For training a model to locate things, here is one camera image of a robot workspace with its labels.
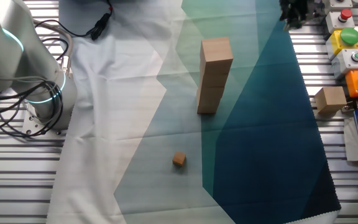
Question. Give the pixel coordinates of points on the orange button box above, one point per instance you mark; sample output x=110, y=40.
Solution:
x=354, y=84

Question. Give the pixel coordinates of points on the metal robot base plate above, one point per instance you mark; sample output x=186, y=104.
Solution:
x=31, y=123

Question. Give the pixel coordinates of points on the metal angle bracket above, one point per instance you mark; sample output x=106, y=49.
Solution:
x=347, y=108

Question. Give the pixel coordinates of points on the grey box small green button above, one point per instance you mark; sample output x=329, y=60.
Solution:
x=345, y=63

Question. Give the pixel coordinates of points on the grey box red button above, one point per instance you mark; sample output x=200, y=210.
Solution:
x=336, y=21

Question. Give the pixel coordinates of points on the blue green white cloth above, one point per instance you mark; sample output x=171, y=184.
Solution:
x=259, y=140

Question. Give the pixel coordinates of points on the small wooden cube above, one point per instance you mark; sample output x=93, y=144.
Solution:
x=179, y=158

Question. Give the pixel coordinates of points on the yellow box green button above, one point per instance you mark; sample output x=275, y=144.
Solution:
x=336, y=43

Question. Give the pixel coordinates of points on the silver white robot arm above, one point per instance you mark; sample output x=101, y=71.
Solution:
x=8, y=59

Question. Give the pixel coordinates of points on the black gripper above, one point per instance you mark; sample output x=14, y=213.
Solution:
x=294, y=7

